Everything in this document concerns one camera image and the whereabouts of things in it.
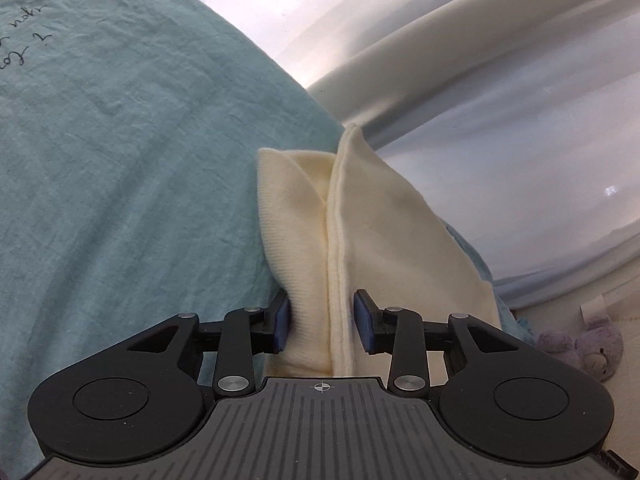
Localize purple plush toy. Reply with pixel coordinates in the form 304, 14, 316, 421
536, 314, 624, 382

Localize cream knit sweater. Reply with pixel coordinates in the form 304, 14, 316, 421
257, 126, 502, 378

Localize teal printed bed sheet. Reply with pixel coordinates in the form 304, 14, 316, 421
0, 0, 539, 480

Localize white sheer curtain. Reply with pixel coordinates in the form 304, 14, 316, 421
200, 0, 639, 308

